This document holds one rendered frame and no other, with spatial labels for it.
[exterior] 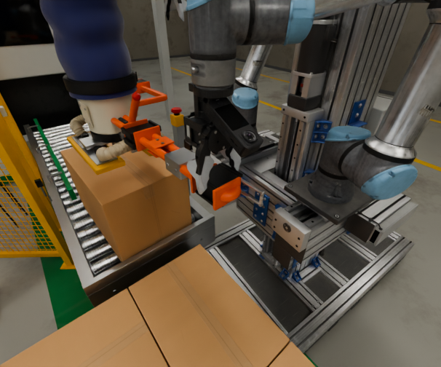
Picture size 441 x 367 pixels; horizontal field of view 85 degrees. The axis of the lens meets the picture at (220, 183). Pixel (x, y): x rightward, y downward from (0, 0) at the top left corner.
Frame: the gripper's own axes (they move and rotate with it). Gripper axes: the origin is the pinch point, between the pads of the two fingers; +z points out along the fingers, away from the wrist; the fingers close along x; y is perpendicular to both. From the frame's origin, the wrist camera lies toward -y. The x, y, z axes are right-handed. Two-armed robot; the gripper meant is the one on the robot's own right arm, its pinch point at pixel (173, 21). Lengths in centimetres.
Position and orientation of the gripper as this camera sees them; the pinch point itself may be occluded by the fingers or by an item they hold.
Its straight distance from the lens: 120.3
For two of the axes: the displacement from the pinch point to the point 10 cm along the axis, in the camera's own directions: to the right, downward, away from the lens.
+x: -5.5, -4.9, 6.8
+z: 0.0, 8.1, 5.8
